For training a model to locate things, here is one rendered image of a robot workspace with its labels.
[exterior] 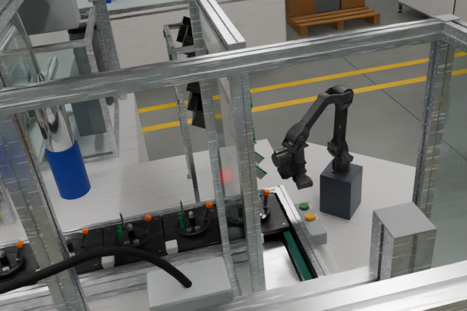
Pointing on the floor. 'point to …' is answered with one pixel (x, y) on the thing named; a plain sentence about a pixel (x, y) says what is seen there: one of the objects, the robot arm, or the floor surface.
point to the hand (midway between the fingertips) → (298, 182)
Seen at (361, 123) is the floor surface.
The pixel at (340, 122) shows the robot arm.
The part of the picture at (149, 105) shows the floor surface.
